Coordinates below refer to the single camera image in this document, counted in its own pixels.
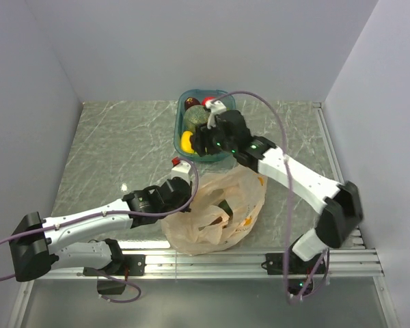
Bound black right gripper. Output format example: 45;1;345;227
191;120;236;157

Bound green netted melon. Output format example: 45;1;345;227
183;105;210;133

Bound dark green avocado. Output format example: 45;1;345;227
218;200;233;219

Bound translucent orange plastic bag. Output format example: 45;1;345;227
161;165;267;256

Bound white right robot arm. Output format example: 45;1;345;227
190;110;364;273

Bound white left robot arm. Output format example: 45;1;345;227
9;177;197;282

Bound teal plastic fruit tray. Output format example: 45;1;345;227
174;89;228;163

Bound red apple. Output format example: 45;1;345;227
202;96;215;106

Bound yellow mango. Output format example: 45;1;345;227
180;131;195;154

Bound dark brown avocado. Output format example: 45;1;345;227
184;97;201;111

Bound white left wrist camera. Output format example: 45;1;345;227
170;157;193;184

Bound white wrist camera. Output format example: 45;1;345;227
205;100;227;129
170;157;193;184

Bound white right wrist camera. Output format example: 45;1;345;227
205;100;227;129

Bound aluminium right side rail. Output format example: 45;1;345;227
312;102;366;249

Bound aluminium rail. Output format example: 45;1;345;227
312;102;366;249
37;249;383;279

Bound aluminium front rail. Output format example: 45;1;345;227
37;249;383;279

